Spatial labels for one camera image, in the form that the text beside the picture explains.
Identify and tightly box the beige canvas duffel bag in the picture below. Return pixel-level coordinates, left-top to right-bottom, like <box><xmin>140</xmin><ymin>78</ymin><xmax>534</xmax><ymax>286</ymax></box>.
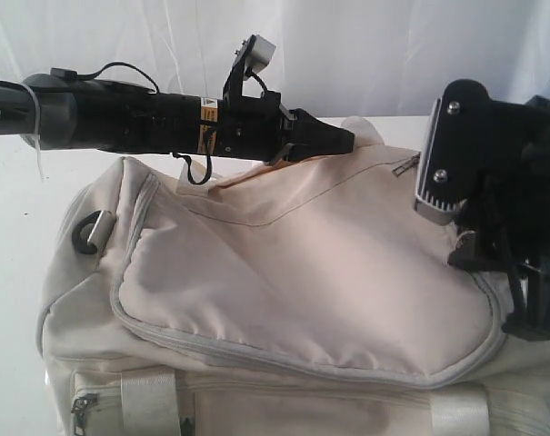
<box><xmin>38</xmin><ymin>117</ymin><xmax>550</xmax><ymax>435</ymax></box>

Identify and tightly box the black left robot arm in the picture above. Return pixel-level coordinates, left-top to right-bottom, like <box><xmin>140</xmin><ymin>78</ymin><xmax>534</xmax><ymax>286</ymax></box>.
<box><xmin>0</xmin><ymin>69</ymin><xmax>355</xmax><ymax>164</ymax></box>

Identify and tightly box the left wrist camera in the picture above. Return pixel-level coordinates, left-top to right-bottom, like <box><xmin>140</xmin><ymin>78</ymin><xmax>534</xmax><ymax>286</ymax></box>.
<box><xmin>223</xmin><ymin>35</ymin><xmax>276</xmax><ymax>98</ymax></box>

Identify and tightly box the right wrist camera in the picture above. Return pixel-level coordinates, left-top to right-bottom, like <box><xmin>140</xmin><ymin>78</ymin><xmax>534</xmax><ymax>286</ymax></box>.
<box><xmin>414</xmin><ymin>79</ymin><xmax>491</xmax><ymax>226</ymax></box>

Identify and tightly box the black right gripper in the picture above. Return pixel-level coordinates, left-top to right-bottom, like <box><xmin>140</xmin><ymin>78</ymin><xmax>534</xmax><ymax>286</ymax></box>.
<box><xmin>447</xmin><ymin>102</ymin><xmax>550</xmax><ymax>341</ymax></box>

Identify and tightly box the black camera cable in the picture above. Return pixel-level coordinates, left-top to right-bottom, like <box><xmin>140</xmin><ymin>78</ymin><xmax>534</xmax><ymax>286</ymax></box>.
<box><xmin>172</xmin><ymin>126</ymin><xmax>215</xmax><ymax>185</ymax></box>

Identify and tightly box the white backdrop curtain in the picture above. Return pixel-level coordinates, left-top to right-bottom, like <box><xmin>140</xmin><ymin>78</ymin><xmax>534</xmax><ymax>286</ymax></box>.
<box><xmin>0</xmin><ymin>1</ymin><xmax>550</xmax><ymax>116</ymax></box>

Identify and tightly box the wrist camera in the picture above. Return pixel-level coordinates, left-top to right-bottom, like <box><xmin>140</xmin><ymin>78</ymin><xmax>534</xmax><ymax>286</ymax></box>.
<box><xmin>414</xmin><ymin>79</ymin><xmax>491</xmax><ymax>226</ymax></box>
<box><xmin>223</xmin><ymin>35</ymin><xmax>276</xmax><ymax>98</ymax></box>

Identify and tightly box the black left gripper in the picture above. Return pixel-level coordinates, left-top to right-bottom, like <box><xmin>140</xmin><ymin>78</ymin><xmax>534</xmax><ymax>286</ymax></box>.
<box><xmin>215</xmin><ymin>91</ymin><xmax>355</xmax><ymax>162</ymax></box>

